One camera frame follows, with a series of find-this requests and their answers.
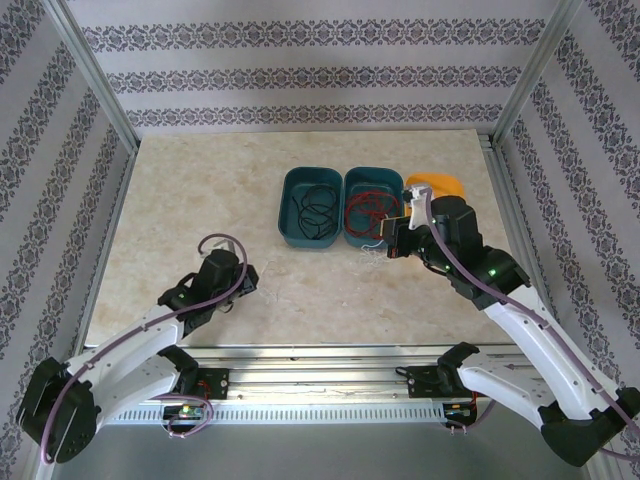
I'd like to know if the thin red cable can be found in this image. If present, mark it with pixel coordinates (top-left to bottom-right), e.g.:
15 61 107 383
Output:
345 191 404 239

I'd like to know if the thin black cable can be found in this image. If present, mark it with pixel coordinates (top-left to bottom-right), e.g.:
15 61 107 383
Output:
292 185 337 240

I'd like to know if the orange plastic bin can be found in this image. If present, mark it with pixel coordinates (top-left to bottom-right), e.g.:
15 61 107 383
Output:
403 171 467 211

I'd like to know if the teal plastic bin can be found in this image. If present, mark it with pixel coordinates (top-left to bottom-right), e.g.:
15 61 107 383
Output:
276 165 346 250
341 166 405 250

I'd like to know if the grey metal base panel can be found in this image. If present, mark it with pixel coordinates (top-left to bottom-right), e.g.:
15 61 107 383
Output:
34 399 609 480

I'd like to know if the aluminium side rail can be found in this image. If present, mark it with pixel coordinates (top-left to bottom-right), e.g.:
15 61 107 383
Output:
477 130 569 361
72 147 141 351

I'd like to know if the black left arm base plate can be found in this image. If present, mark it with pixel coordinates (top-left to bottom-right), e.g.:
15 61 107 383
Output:
192 367 231 401

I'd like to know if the aluminium base rail bed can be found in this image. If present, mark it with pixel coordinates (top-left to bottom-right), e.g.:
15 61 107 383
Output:
82 343 589 401

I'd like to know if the white slotted cable duct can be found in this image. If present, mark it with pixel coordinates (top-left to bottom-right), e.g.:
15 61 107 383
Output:
94 402 449 425

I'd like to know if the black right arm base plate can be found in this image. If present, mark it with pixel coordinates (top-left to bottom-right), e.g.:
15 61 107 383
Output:
394 364 497 401

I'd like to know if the aluminium frame post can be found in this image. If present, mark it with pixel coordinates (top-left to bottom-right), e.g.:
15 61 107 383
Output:
42 0 140 154
491 0 585 146

